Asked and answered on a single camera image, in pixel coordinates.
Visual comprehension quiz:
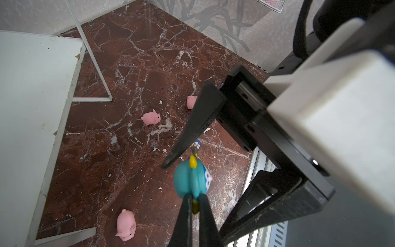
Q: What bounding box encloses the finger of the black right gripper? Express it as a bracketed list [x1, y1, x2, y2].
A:
[161, 82, 226, 169]
[220, 169, 324, 244]

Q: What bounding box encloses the white wire mesh basket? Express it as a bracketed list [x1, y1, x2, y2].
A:
[257, 0, 287, 13]

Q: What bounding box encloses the white two-tier metal shelf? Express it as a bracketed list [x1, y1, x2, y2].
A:
[0, 0, 113, 247]

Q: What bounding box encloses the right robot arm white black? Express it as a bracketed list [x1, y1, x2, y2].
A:
[161, 1, 395, 247]

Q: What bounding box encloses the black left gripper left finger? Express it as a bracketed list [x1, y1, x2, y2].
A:
[167, 193, 192, 247]

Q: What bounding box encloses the blue cat figure teal hat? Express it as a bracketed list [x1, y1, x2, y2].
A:
[173, 155, 213, 214]

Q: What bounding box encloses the blue cat figure flower collar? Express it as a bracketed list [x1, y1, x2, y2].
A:
[192, 140, 201, 150]

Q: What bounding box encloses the pink pig toy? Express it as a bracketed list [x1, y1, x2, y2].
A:
[116, 209, 137, 242]
[141, 110, 161, 126]
[186, 95, 197, 110]

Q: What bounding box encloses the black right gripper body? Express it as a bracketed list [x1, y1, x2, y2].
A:
[217, 66, 335, 199]

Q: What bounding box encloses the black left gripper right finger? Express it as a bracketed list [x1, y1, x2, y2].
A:
[199, 194, 224, 247]

